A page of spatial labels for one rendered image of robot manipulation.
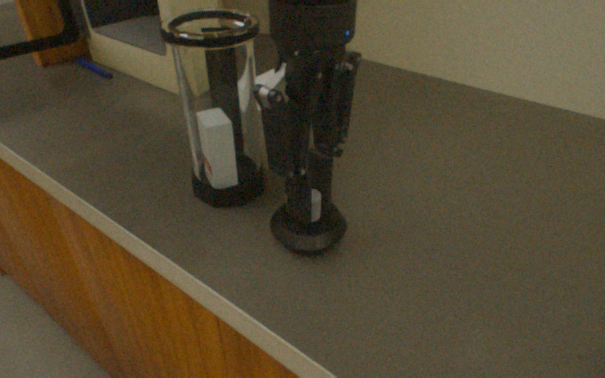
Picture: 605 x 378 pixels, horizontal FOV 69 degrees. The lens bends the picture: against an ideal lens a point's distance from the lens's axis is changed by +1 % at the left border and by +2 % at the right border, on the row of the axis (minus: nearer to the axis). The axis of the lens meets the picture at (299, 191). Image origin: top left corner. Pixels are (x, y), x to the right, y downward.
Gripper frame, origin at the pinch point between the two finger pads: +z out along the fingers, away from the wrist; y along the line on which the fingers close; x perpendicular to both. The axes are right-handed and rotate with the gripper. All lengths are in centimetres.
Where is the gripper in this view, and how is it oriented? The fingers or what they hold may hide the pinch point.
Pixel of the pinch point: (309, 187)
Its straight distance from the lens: 48.9
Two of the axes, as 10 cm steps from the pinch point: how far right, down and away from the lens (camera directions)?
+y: -6.5, 4.6, -6.1
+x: 7.6, 3.9, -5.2
